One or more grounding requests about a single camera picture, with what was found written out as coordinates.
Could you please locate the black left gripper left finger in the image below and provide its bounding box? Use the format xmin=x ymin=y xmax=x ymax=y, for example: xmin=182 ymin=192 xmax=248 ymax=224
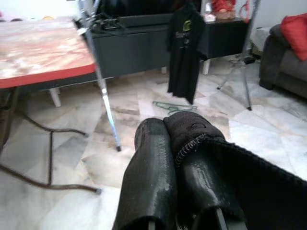
xmin=112 ymin=117 xmax=178 ymax=230

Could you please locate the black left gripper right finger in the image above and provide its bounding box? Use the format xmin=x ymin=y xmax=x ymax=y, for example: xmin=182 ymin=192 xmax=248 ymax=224
xmin=178 ymin=141 xmax=248 ymax=230

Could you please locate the black shirt red collar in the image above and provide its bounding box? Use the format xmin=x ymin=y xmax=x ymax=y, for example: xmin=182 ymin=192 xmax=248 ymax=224
xmin=163 ymin=112 xmax=307 ymax=230

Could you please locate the silver clothes rack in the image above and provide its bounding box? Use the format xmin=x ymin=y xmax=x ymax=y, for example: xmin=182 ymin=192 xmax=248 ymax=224
xmin=78 ymin=0 xmax=261 ymax=152

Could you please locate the black shirt green logo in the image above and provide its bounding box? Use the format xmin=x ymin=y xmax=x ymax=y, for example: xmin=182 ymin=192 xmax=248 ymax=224
xmin=166 ymin=4 xmax=207 ymax=105

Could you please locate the black tv console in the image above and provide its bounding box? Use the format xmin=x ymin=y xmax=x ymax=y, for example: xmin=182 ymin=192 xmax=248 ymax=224
xmin=39 ymin=16 xmax=250 ymax=107

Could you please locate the grey fabric sofa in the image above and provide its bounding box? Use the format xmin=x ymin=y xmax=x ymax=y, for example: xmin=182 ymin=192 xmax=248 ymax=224
xmin=259 ymin=23 xmax=307 ymax=99

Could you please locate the black soundbar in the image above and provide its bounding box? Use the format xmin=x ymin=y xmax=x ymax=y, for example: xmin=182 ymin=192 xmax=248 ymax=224
xmin=118 ymin=13 xmax=176 ymax=27

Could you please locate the marble folding table red edge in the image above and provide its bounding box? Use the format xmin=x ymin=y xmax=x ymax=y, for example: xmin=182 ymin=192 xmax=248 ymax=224
xmin=0 ymin=16 xmax=101 ymax=195

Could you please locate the black television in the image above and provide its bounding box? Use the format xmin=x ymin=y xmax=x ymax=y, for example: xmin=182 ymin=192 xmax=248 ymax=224
xmin=95 ymin=0 xmax=202 ymax=19

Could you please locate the red figurine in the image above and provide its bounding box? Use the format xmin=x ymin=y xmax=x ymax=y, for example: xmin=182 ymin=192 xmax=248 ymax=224
xmin=212 ymin=0 xmax=237 ymax=20

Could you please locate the red cushion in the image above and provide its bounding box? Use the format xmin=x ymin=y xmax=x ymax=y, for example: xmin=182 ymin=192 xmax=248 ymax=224
xmin=280 ymin=13 xmax=307 ymax=61

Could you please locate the green wire hanger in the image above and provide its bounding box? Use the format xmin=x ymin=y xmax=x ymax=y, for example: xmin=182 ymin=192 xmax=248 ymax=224
xmin=152 ymin=100 xmax=199 ymax=115

